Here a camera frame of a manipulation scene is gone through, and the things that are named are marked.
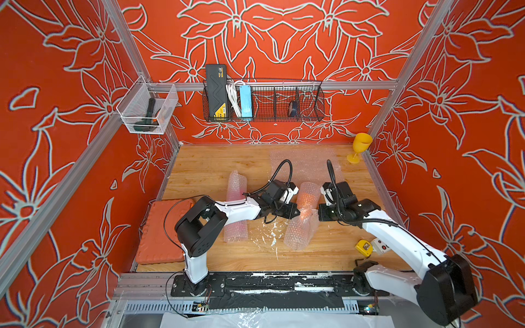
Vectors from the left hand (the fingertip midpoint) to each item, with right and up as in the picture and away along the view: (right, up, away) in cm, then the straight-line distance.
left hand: (300, 212), depth 84 cm
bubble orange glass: (+2, -4, +1) cm, 4 cm away
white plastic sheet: (-17, -32, -16) cm, 40 cm away
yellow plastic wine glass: (+34, +31, +16) cm, 49 cm away
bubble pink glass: (-28, +10, +6) cm, 30 cm away
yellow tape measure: (+25, -14, -4) cm, 29 cm away
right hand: (+6, +1, -2) cm, 6 cm away
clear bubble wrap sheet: (+10, +20, +27) cm, 35 cm away
